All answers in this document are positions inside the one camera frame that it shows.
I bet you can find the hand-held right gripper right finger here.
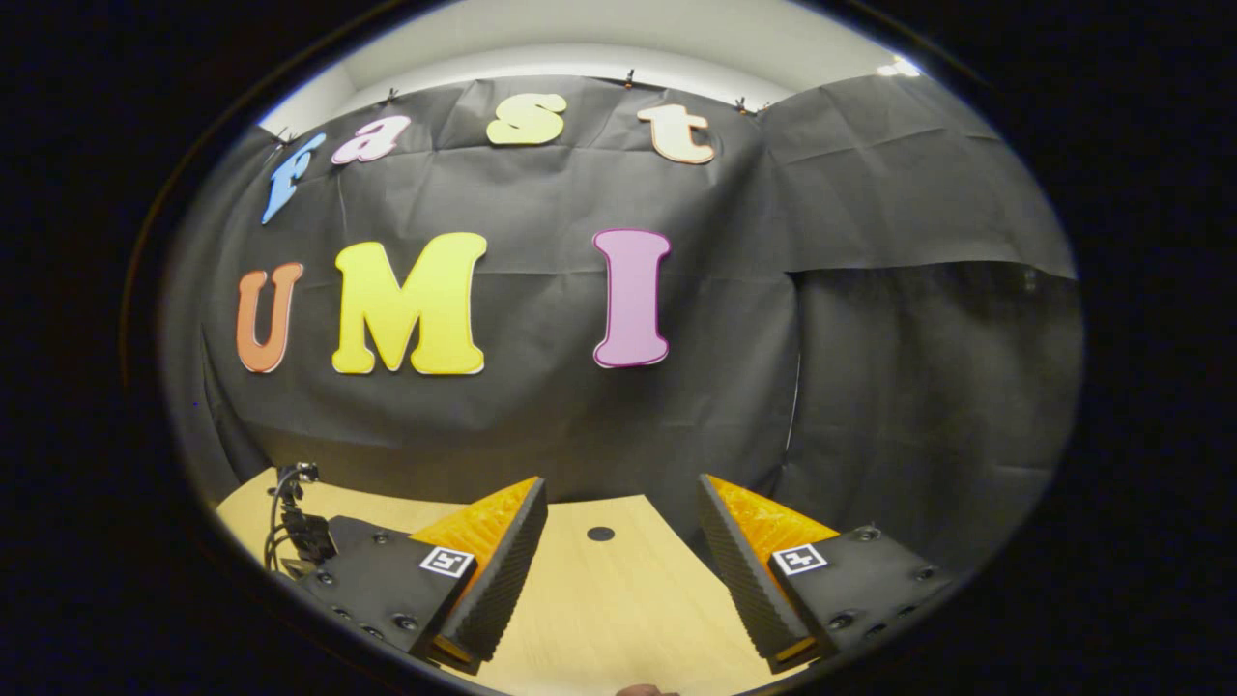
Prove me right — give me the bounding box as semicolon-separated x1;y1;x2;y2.
698;472;953;675

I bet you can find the black backdrop cloth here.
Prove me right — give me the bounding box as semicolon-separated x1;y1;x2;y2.
159;72;1085;581

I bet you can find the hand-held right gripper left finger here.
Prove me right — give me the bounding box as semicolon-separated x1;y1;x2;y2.
290;476;549;676

